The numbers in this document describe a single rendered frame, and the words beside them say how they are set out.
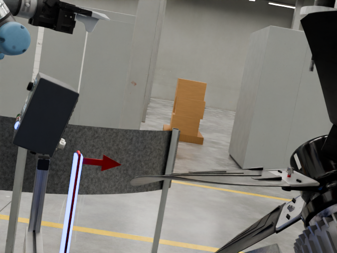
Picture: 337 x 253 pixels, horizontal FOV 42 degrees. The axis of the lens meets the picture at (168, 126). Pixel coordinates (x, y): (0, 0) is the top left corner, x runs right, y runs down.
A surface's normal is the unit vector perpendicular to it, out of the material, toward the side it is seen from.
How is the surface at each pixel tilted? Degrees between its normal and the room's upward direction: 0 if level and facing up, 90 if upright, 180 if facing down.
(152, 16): 90
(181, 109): 90
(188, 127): 90
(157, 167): 90
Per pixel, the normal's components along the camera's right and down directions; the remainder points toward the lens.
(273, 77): 0.03, 0.13
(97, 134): 0.50, 0.19
